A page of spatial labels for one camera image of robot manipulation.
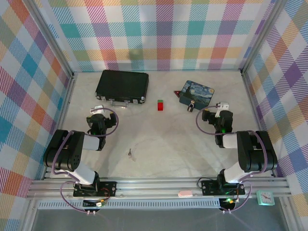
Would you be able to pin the small dark padlock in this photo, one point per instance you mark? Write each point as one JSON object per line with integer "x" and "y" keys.
{"x": 191, "y": 106}

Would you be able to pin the starry night tin box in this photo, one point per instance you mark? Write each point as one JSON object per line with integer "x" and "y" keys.
{"x": 197, "y": 92}

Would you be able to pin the small key with clear tag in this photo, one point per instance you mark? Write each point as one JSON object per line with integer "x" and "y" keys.
{"x": 130, "y": 152}

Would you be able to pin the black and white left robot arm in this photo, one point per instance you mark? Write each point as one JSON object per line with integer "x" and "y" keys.
{"x": 72, "y": 154}

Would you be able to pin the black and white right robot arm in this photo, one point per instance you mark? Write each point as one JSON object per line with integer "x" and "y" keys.
{"x": 255, "y": 154}

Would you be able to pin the black briefcase with metal corners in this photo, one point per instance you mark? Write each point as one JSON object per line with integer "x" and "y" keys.
{"x": 122, "y": 84}

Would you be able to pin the black and red triangle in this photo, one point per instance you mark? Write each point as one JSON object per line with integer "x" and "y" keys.
{"x": 176, "y": 93}

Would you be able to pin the red and green block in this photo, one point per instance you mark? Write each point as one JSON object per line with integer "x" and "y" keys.
{"x": 160, "y": 106}

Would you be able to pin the connector board with green light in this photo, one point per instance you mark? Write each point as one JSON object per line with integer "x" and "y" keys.
{"x": 228, "y": 201}

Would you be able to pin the pink eraser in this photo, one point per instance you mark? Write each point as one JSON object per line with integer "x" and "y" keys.
{"x": 185, "y": 193}

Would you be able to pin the small connector board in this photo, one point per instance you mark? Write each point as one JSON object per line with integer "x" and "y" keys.
{"x": 96, "y": 204}

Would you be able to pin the small green clock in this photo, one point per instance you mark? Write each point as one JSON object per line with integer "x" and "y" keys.
{"x": 265, "y": 197}

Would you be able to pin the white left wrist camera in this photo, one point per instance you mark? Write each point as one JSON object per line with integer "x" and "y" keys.
{"x": 97, "y": 109}

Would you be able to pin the aluminium side rail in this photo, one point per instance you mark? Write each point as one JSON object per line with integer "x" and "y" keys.
{"x": 63, "y": 113}
{"x": 252, "y": 103}

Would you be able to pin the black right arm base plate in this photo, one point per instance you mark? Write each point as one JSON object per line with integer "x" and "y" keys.
{"x": 209, "y": 187}

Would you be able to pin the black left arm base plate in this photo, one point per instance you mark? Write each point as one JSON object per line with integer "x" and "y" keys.
{"x": 108, "y": 188}

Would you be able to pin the aluminium frame rail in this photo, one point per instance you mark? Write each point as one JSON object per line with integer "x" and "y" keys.
{"x": 154, "y": 186}

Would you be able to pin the aluminium corner post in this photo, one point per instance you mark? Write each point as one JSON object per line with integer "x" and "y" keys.
{"x": 263, "y": 36}
{"x": 51, "y": 38}

